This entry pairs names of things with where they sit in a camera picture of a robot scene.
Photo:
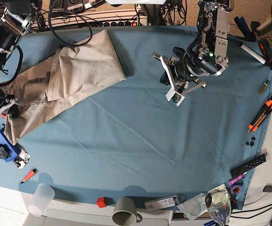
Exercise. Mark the small black white toy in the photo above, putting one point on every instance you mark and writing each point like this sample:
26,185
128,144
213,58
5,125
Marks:
21,160

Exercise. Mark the purple tape roll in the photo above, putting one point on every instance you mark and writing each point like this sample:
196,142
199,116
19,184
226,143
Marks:
235,188

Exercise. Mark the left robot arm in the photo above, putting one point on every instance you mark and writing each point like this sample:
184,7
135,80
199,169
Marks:
206,55

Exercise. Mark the white marker pen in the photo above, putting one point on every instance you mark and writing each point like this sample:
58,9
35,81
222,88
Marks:
252,53

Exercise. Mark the packaged item with barcode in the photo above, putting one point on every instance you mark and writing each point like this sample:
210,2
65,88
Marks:
164,203

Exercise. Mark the red cube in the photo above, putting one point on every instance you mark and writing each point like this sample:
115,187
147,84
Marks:
101,202

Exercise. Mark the black power strip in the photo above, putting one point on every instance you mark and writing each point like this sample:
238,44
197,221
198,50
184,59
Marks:
121,23

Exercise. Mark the black remote control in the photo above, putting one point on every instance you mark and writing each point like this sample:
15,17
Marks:
248,166

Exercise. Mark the small orange utility knife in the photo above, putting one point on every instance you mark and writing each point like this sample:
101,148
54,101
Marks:
29,175

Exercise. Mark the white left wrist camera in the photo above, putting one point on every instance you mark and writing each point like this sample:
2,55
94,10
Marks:
175,97

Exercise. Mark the large orange utility knife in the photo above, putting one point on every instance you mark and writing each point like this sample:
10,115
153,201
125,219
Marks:
264,111

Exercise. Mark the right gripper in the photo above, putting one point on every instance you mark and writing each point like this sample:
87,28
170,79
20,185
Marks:
9,105

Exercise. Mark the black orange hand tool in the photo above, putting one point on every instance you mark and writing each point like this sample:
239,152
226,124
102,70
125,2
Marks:
266,51

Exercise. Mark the purple marker pen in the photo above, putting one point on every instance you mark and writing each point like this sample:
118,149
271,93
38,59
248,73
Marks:
236,179

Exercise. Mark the green yellow small tool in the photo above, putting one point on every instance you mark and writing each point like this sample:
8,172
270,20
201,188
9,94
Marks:
263,87

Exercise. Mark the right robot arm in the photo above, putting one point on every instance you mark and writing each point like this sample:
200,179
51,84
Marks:
16,21

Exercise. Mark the black star knob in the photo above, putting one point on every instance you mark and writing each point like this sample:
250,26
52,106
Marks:
4,152

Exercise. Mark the small black screws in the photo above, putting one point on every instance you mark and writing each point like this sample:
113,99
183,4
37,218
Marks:
251,142

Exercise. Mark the folded paper sheet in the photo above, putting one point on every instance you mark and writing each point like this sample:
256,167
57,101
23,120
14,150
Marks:
195,207

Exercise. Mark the wine glass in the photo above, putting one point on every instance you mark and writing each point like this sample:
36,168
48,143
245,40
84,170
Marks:
219,206

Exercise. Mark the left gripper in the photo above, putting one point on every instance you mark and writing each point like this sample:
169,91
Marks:
180,77

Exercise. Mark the grey-green ceramic mug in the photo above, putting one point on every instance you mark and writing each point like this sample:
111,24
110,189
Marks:
125,213

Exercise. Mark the beige T-shirt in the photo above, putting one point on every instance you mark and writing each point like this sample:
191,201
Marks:
60,82

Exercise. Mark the frosted plastic cup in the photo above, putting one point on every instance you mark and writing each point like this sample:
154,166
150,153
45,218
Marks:
42,197

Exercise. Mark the blue table cloth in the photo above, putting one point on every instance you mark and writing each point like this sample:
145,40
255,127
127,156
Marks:
128,140

